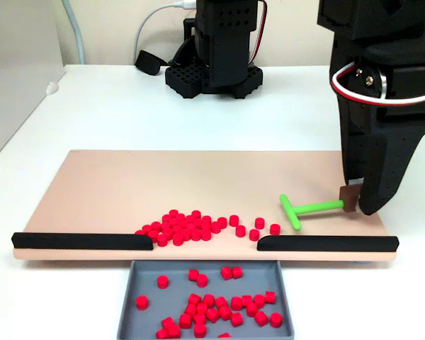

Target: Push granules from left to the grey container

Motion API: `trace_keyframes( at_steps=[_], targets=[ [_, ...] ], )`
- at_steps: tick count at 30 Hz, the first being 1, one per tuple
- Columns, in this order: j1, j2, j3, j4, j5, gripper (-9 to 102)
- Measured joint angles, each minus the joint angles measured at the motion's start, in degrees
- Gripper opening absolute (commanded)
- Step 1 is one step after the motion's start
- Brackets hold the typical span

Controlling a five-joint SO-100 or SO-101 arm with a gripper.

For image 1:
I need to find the grey-white tube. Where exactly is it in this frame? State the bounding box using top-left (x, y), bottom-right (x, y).
top-left (60, 0), bottom-right (86, 66)

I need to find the black foam rail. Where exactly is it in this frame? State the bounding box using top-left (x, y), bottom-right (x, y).
top-left (11, 232), bottom-right (154, 252)
top-left (256, 235), bottom-right (400, 253)

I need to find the green T pusher brown handle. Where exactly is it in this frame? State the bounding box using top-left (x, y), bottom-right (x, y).
top-left (278, 185), bottom-right (361, 232)

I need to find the grey tray container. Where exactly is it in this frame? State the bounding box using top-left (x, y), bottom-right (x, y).
top-left (116, 259), bottom-right (295, 340)

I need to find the white power cable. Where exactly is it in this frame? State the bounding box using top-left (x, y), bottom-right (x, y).
top-left (132, 0), bottom-right (198, 67)

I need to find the white side panel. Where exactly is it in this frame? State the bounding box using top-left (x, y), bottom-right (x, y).
top-left (0, 0), bottom-right (65, 167)

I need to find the beige flat board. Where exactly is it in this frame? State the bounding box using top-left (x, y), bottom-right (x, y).
top-left (13, 149), bottom-right (400, 264)

